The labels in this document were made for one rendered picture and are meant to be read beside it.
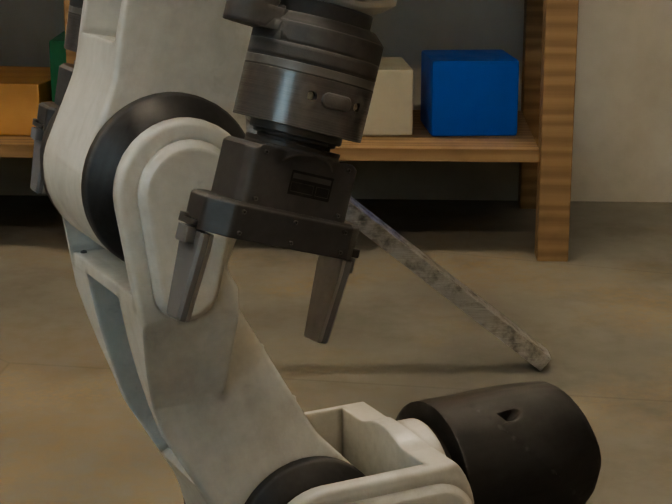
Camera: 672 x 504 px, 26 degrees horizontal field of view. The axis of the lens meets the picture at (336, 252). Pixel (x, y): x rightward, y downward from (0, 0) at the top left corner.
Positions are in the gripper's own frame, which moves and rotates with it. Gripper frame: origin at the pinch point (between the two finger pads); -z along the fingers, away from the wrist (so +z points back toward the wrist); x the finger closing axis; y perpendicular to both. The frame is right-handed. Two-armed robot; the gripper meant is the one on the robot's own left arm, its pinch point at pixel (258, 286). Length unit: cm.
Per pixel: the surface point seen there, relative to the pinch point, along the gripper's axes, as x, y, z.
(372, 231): -88, -123, -3
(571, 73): -156, -164, 37
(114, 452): -45, -112, -43
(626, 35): -204, -206, 55
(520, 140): -161, -182, 21
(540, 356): -119, -109, -17
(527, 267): -159, -166, -6
